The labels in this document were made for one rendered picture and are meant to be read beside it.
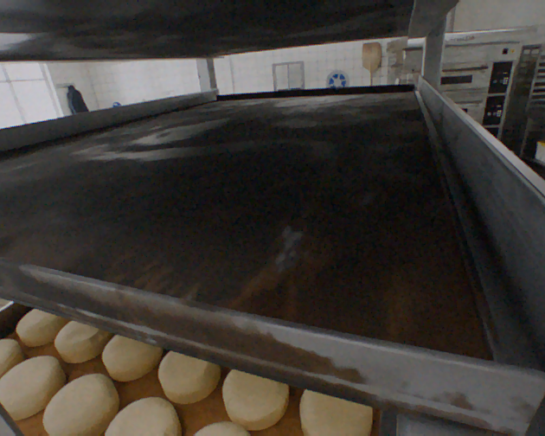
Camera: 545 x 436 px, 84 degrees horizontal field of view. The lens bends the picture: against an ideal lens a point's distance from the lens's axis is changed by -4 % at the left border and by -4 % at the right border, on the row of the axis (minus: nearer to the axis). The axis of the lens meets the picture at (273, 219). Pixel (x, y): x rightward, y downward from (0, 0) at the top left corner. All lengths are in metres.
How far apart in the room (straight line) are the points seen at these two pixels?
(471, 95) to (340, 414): 5.31
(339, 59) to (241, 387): 5.80
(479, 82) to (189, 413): 5.35
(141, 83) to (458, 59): 5.20
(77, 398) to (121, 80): 6.62
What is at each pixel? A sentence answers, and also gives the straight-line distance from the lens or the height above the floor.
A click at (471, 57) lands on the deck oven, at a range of 5.40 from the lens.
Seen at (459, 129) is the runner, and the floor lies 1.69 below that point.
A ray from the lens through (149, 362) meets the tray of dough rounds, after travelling 0.32.
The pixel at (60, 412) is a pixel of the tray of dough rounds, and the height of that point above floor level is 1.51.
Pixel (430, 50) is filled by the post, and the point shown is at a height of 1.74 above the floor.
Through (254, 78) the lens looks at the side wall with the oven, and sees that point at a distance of 5.98.
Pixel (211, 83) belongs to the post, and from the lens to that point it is 0.75.
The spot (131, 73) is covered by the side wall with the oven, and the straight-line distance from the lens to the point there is 6.71.
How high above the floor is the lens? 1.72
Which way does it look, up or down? 26 degrees down
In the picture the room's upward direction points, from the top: 5 degrees counter-clockwise
